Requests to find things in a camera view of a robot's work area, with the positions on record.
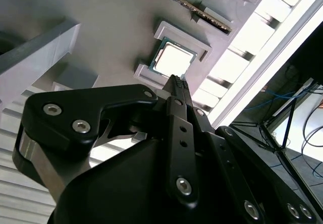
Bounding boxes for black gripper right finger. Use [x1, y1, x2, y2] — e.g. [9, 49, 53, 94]
[182, 79, 319, 224]

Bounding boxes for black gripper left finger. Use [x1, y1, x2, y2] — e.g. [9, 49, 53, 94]
[12, 74, 200, 210]

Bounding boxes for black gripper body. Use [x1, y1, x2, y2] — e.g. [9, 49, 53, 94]
[47, 138, 250, 224]

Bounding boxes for silver CPU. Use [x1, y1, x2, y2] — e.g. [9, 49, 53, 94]
[148, 36, 198, 81]

